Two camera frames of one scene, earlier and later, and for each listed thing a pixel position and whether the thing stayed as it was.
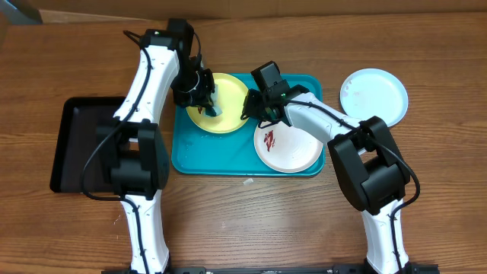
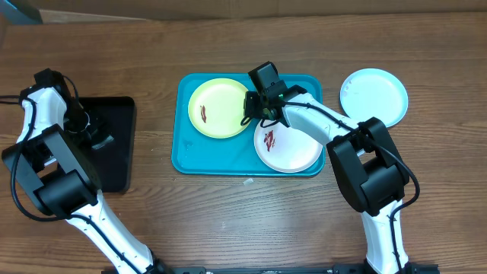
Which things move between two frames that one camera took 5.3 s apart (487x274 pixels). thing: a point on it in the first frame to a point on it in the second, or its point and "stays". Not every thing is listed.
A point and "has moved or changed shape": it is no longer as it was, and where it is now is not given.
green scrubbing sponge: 214,110 has moved or changed shape
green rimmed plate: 230,93 stays
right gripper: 250,112 stays
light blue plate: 377,92 stays
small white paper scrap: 248,181 stays
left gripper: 202,99 to 81,139
